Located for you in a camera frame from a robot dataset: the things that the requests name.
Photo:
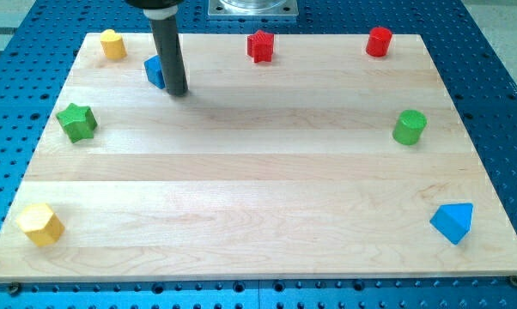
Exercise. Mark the yellow hexagon block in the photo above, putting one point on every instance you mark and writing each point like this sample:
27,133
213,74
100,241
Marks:
40,224

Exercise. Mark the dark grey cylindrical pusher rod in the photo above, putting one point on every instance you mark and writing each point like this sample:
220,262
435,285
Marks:
166,36

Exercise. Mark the light wooden board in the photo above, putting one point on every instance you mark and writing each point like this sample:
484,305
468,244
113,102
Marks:
279,170

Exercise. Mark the black robot arm end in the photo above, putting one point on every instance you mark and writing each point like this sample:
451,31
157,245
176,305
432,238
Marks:
153,4

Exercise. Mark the red star block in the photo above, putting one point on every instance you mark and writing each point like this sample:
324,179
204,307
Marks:
260,46

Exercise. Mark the red cylinder block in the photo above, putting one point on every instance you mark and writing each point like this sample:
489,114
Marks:
379,40

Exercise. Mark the yellow heart block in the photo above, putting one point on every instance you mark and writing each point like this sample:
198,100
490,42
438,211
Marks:
112,44

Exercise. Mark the blue cube block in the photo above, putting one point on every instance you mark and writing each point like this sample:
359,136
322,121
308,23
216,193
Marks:
153,71

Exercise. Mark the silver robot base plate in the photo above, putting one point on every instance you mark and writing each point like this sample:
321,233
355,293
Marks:
230,8

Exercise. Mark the green star block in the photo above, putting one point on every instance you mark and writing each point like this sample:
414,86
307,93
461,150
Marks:
77,122

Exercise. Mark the green cylinder block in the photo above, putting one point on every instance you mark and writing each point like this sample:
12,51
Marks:
409,127

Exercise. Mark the blue triangle block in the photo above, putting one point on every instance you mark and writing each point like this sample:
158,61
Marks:
453,221

